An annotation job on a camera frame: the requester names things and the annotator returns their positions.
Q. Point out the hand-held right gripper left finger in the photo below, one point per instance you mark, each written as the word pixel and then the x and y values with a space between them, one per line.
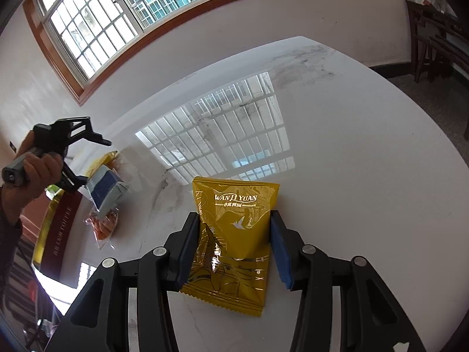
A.
pixel 190 253

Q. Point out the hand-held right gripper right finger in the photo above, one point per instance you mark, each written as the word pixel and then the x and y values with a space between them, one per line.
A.
pixel 280 256

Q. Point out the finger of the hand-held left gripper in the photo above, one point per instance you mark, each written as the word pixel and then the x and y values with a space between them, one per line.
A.
pixel 73 181
pixel 82 130

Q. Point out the silver and blue packet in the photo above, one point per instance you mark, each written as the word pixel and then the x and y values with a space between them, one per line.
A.
pixel 106 187

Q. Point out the small orange snack packet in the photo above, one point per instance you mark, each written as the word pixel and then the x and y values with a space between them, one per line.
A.
pixel 106 159

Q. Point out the red tin box gold inside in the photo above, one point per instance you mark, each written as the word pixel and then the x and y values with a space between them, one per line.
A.
pixel 60 227

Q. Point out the yellow snack packet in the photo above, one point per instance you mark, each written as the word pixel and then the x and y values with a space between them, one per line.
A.
pixel 234 234

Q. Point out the clear packet of orange snacks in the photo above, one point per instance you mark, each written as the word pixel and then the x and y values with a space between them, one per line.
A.
pixel 102 227

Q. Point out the person's left forearm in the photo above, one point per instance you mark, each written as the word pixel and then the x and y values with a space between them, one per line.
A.
pixel 9 209

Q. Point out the person's left hand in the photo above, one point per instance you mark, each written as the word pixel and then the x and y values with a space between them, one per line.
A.
pixel 44 172

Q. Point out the wooden framed barred window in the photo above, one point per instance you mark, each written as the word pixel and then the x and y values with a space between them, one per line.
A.
pixel 91 25

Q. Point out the dark wooden chair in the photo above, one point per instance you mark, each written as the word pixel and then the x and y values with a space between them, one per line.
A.
pixel 439 36

